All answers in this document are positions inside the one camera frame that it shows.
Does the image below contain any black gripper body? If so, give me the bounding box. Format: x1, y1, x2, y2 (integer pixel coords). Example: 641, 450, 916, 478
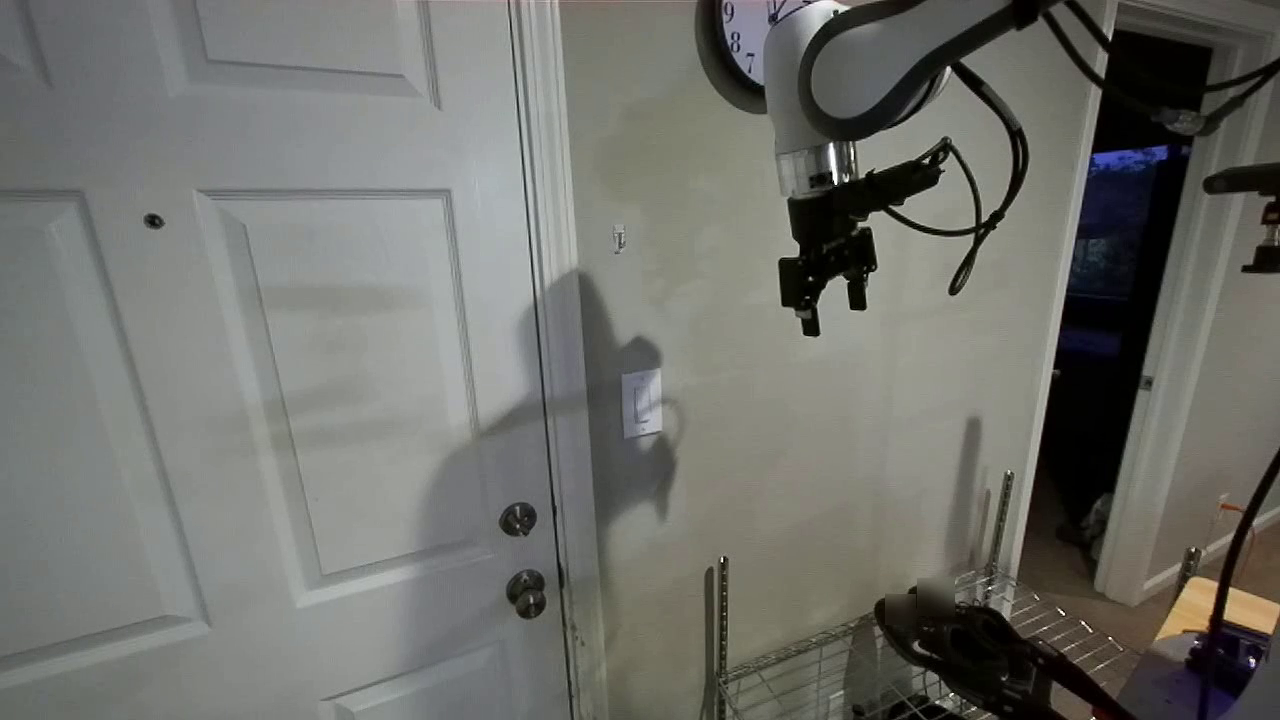
778, 176, 881, 313

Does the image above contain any white wall light switch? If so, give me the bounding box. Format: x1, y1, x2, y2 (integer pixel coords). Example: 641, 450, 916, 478
619, 364, 669, 445

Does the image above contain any white door trim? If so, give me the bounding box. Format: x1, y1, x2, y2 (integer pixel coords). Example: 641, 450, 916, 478
507, 0, 611, 720

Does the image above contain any silver round door knob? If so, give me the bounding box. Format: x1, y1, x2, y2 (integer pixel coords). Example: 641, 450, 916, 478
505, 567, 553, 623

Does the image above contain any black curved gooseneck pole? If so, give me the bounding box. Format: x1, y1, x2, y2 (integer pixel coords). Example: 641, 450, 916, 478
1188, 445, 1280, 682

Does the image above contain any tan wooden board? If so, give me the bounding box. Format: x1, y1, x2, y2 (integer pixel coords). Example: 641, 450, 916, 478
1153, 572, 1280, 642

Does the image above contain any white panelled door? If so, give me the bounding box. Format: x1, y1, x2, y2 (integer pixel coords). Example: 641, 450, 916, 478
0, 0, 578, 720

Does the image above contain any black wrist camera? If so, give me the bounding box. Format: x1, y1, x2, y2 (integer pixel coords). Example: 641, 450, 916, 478
854, 134, 957, 221

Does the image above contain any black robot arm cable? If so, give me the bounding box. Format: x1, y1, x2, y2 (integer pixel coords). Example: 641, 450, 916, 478
878, 56, 1038, 299

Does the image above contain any round black wall clock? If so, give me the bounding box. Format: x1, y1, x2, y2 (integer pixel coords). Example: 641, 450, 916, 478
694, 0, 781, 114

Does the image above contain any chrome wire shelf rack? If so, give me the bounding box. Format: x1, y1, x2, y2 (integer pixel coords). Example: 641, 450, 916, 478
701, 467, 1143, 720

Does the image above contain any white open doorway frame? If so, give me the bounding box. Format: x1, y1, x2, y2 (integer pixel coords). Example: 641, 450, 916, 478
1002, 0, 1280, 610

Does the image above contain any black clamp mount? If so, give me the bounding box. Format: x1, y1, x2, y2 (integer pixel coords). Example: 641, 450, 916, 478
872, 584, 1135, 720

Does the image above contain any black overhead cable bundle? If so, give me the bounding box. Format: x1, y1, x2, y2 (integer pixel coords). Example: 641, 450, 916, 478
1041, 0, 1280, 139

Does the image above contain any black camera on stand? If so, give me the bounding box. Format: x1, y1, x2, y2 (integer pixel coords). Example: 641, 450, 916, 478
1202, 158, 1280, 278

